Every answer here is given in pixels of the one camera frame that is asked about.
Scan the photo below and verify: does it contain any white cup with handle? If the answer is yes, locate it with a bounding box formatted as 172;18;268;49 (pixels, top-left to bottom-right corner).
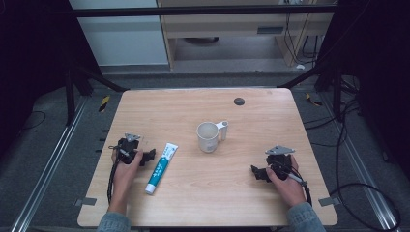
195;120;230;154

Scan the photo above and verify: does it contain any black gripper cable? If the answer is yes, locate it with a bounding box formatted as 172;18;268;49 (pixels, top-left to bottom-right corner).
106;144;131;206
270;162;313;208

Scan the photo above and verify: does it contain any black metal frame bar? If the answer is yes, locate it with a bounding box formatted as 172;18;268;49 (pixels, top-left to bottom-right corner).
71;4;337;18

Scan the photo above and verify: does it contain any aluminium floor rail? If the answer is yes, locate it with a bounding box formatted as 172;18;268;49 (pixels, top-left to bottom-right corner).
320;93;400;232
9;96;89;232

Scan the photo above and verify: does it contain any black floor cable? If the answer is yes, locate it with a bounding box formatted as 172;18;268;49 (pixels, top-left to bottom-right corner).
303;96;402;232

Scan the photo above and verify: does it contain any light wooden desk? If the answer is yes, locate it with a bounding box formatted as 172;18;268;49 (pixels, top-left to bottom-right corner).
157;0;337;71

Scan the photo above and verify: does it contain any grey metal table bracket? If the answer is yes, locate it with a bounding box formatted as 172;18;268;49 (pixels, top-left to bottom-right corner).
74;196;98;207
318;196;342;208

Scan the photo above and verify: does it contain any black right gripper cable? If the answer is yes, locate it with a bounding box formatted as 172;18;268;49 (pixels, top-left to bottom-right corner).
270;162;313;208

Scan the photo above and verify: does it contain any person's right hand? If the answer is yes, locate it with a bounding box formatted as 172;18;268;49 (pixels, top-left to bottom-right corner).
265;155;308;208

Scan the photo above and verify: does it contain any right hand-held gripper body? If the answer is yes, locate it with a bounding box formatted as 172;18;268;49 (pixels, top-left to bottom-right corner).
264;145;296;182

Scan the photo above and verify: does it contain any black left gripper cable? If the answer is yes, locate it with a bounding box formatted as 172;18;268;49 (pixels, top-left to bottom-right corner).
106;144;131;206

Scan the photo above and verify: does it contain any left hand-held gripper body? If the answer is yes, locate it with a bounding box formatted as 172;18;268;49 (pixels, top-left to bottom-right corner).
116;132;143;165

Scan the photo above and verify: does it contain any black metal stand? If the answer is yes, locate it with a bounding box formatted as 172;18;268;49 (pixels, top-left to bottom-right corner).
276;61;361;123
63;62;130;128

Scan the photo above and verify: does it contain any person's left hand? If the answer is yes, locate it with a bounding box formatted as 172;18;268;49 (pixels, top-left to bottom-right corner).
110;149;145;209

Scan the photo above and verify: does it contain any yellow and black tape strip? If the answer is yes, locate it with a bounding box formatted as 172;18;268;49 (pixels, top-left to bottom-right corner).
98;94;111;113
305;92;323;107

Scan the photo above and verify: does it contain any white and teal toothpaste tube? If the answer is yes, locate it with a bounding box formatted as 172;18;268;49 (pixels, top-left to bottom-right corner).
144;142;179;196

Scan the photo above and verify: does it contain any white cabinet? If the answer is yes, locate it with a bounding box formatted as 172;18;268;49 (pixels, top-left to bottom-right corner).
68;0;170;68

